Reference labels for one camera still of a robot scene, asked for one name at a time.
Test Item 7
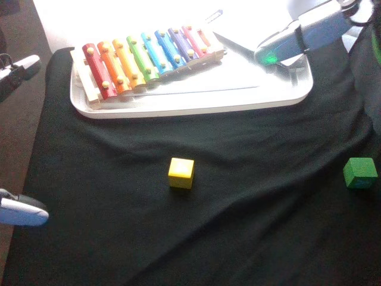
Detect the silver retail blister package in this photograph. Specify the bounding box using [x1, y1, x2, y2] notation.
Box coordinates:
[204, 8, 309, 87]

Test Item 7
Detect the white tray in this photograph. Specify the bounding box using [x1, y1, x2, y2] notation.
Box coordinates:
[70, 11, 314, 120]

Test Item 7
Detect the rainbow toy xylophone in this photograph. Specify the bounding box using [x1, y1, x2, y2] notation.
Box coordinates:
[70, 25, 229, 108]

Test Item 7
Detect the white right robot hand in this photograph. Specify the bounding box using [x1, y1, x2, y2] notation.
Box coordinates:
[252, 0, 374, 71]

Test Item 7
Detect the green wooden block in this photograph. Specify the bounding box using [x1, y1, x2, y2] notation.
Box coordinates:
[342, 157, 379, 190]

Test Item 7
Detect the black table cloth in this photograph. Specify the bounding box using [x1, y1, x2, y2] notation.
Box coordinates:
[0, 38, 381, 286]

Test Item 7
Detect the yellow wooden block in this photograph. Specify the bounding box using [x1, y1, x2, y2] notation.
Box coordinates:
[168, 157, 195, 190]

